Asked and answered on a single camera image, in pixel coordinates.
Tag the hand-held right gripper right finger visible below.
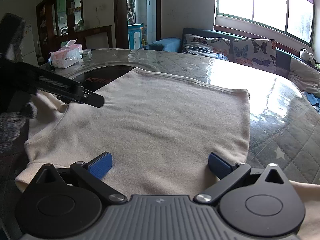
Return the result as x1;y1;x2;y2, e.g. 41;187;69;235
195;152;292;204

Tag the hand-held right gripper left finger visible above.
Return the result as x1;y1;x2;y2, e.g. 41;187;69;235
27;151;127;204

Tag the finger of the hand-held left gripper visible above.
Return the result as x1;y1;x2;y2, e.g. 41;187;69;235
19;61;105;108

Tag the cream shirt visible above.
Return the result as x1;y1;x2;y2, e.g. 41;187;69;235
14;67;320;240

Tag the person's left forearm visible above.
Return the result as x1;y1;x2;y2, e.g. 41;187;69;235
0;101;38;141

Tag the black round induction cooktop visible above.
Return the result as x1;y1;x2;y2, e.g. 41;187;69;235
65;64;161;93

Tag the white refrigerator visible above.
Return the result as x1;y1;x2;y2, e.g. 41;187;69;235
18;23;39;67

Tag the white tissue pack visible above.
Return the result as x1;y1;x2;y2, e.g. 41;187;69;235
49;48;81;69

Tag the pink tissue pack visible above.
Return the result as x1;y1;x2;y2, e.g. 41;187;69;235
60;38;83;54

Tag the dark wooden display cabinet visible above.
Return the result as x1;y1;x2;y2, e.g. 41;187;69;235
36;0;113;61

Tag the blue and white cabinet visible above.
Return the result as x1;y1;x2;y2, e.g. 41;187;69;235
127;23;144;50

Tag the blue towel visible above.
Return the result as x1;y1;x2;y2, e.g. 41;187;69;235
148;37;182;53

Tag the hanging grey garment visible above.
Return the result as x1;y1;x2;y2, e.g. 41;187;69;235
128;0;137;24

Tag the blue blanket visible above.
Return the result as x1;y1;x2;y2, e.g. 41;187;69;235
303;91;320;113

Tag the butterfly print cushion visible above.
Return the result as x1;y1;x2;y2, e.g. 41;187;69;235
232;38;277;74
182;33;231;61

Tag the plain grey cushion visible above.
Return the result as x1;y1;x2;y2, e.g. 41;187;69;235
288;56;320;91

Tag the dark teal sofa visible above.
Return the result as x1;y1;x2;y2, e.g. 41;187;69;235
144;27;320;98

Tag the panda plush toy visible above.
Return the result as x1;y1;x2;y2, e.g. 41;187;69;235
299;48;317;64

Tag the window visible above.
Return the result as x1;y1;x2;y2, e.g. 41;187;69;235
215;0;314;44

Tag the dark wooden door frame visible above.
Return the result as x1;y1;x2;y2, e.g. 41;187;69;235
113;0;162;49

